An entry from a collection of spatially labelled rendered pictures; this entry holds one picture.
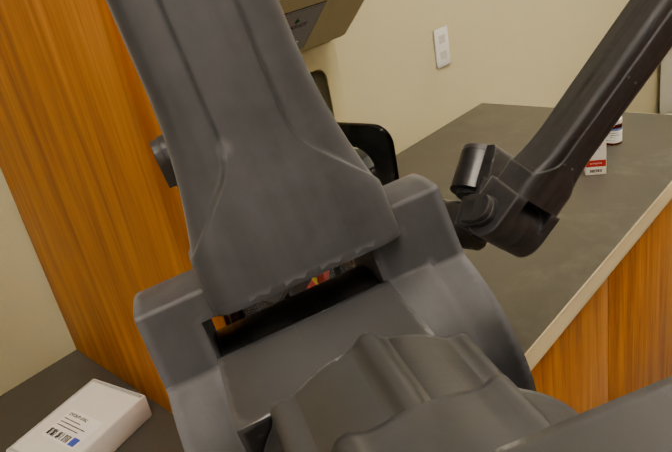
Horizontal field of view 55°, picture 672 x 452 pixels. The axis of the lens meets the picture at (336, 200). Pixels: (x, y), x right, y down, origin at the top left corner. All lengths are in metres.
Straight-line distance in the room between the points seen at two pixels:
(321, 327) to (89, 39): 0.58
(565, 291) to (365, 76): 0.84
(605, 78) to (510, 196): 0.15
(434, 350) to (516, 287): 1.01
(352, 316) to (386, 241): 0.03
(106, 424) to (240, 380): 0.85
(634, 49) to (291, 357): 0.60
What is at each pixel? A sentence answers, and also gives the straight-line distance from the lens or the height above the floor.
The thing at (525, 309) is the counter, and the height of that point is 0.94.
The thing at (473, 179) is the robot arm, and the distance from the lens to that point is 0.79.
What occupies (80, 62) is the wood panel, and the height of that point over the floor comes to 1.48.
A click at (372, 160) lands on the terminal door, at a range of 0.63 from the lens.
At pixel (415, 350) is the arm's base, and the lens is 0.16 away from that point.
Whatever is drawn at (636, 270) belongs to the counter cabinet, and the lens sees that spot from 1.52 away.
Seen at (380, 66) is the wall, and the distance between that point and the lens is 1.78.
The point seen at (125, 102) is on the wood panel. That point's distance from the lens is 0.71.
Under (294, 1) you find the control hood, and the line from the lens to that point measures 0.81.
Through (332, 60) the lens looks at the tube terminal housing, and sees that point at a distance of 1.01.
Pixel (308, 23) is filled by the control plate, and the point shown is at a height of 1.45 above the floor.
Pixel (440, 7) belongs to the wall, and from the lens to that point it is 2.00.
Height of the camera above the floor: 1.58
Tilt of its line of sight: 24 degrees down
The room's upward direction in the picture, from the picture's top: 11 degrees counter-clockwise
